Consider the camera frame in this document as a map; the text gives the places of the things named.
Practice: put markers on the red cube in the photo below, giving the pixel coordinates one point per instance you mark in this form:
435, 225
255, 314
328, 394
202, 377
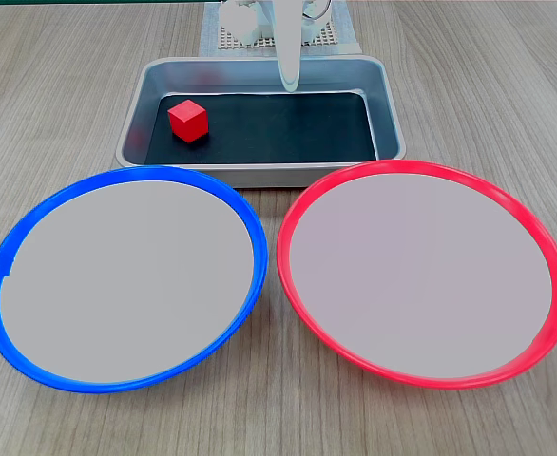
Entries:
188, 120

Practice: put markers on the black tray mat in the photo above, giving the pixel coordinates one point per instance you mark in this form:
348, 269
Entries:
283, 128

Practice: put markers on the steel tray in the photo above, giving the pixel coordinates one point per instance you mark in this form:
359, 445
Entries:
392, 123

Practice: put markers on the red-rimmed white plate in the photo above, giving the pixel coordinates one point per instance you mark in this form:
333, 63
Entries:
421, 275

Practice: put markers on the blue-rimmed white plate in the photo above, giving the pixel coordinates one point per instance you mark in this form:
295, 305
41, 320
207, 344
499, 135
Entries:
126, 280

